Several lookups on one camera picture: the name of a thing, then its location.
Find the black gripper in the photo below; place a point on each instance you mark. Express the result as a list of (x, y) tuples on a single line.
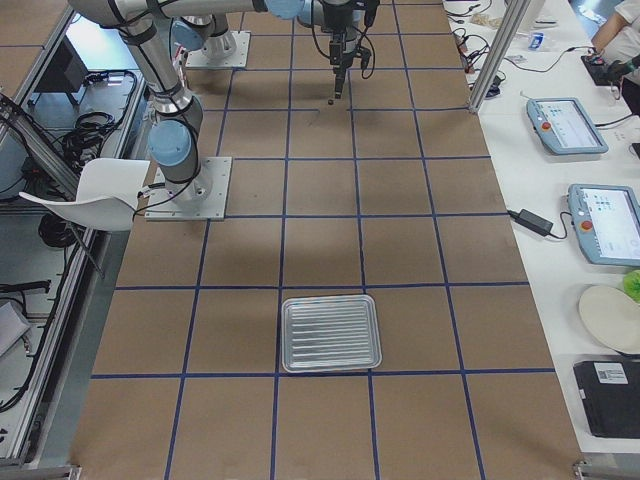
[(336, 26)]

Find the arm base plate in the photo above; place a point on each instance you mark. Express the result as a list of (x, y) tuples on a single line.
[(204, 198), (226, 51)]

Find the near teach pendant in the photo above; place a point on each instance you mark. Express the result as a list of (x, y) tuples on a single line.
[(606, 222)]

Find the aluminium extrusion post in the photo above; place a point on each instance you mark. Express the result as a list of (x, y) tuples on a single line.
[(515, 12)]

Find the silver metal tray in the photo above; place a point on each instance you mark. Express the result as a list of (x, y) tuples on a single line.
[(330, 333)]

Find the far teach pendant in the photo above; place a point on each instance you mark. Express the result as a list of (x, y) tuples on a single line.
[(564, 127)]

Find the teach pendant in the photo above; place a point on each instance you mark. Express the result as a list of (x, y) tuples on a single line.
[(564, 127), (606, 222)]

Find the black tablet with label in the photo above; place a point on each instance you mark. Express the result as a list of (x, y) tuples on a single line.
[(609, 391)]

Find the white plastic chair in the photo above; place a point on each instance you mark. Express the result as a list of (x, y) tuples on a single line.
[(106, 197)]

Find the person at bench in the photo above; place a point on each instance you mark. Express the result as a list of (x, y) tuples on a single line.
[(617, 40)]

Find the beige round plate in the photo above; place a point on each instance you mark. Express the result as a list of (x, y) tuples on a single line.
[(611, 317)]

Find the black power adapter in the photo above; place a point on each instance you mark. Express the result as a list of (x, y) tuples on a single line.
[(532, 222)]

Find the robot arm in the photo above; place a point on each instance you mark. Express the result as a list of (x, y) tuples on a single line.
[(173, 139), (321, 17)]

